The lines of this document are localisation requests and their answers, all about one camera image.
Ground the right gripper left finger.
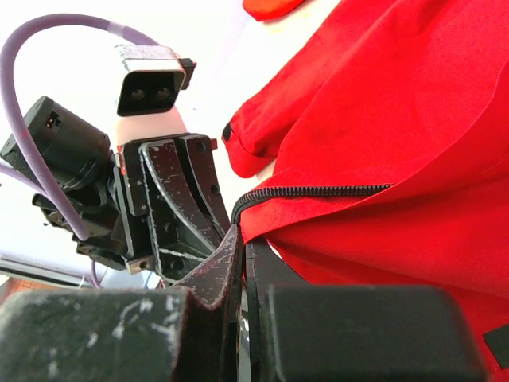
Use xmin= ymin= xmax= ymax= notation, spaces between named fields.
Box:
xmin=1 ymin=226 xmax=242 ymax=381

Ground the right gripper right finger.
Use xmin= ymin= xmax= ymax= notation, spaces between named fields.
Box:
xmin=245 ymin=239 xmax=488 ymax=381

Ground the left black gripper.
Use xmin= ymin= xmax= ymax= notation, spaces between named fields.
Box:
xmin=75 ymin=134 xmax=230 ymax=283

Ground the red zip jacket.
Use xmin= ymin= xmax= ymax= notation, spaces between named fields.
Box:
xmin=223 ymin=1 xmax=508 ymax=381

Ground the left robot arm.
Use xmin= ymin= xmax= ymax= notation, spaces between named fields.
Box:
xmin=25 ymin=96 xmax=230 ymax=283

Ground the red cloth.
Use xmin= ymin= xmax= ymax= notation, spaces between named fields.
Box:
xmin=243 ymin=0 xmax=305 ymax=21

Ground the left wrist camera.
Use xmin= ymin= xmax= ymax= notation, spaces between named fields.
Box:
xmin=115 ymin=45 xmax=196 ymax=117

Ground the aluminium frame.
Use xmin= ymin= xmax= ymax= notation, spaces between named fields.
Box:
xmin=1 ymin=256 xmax=95 ymax=288

